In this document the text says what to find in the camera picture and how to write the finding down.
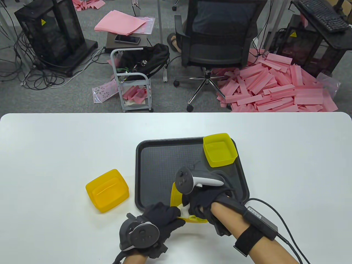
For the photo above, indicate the person's left hand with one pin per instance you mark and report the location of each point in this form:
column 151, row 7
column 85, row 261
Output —
column 167, row 217

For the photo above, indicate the person's right hand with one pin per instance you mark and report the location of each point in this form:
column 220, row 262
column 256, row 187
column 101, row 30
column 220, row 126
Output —
column 200, row 200

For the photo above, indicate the yellow plastic food container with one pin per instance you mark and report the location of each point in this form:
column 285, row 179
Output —
column 107, row 192
column 175, row 196
column 220, row 151

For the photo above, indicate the black and white controller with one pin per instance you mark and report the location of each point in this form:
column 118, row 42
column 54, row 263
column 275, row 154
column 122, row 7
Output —
column 183, row 181
column 144, row 233

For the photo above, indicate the person's right forearm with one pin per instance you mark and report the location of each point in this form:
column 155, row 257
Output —
column 228, row 220

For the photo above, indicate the person's left forearm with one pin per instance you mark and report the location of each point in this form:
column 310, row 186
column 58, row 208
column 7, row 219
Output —
column 134, row 260

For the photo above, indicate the black plastic tray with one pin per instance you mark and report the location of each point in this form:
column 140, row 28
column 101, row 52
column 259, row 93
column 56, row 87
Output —
column 159, row 165

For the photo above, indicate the black battery pack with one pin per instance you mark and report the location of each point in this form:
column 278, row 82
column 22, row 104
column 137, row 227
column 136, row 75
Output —
column 261, row 222

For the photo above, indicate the white rolling cart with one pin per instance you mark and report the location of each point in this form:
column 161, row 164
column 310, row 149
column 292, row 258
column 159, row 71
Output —
column 136, row 107

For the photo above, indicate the pink foam pieces in cart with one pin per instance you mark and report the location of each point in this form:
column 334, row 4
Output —
column 134, row 95

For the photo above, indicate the pile of pink foam strips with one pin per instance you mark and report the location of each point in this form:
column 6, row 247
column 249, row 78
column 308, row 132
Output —
column 275, row 88

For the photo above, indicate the patterned plastic bag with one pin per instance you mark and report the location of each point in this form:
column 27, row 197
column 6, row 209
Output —
column 103, row 92

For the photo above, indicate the black mesh office chair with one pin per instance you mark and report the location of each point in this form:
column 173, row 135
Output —
column 217, row 52

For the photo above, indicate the white desk leg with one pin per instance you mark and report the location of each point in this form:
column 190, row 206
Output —
column 162, row 55

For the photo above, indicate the black backpack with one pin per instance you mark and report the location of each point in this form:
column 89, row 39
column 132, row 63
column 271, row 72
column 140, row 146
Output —
column 148, row 59

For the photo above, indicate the clear plastic bag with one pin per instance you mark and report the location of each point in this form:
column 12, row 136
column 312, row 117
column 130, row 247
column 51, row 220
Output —
column 331, row 85

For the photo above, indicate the black smartphone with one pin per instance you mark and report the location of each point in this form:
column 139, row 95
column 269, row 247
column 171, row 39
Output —
column 127, row 39

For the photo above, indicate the clear zip bag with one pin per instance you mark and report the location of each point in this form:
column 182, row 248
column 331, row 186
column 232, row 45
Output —
column 148, row 27

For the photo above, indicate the black computer cabinet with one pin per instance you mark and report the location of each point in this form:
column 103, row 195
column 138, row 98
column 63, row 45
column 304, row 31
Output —
column 302, row 46
column 49, row 33

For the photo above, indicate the stack of pink sheets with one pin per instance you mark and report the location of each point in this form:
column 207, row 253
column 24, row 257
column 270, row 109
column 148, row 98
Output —
column 118, row 23

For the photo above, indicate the black keyboard stand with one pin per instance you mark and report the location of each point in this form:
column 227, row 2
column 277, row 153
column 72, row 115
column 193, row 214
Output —
column 339, row 41

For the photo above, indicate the black keyboard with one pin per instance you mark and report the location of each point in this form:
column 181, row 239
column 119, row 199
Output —
column 321, row 15

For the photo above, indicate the small heap of pink foam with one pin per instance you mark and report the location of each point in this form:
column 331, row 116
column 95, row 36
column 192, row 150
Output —
column 90, row 4

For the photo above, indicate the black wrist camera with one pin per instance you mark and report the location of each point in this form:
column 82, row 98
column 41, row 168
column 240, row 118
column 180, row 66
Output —
column 222, row 229
column 159, row 250

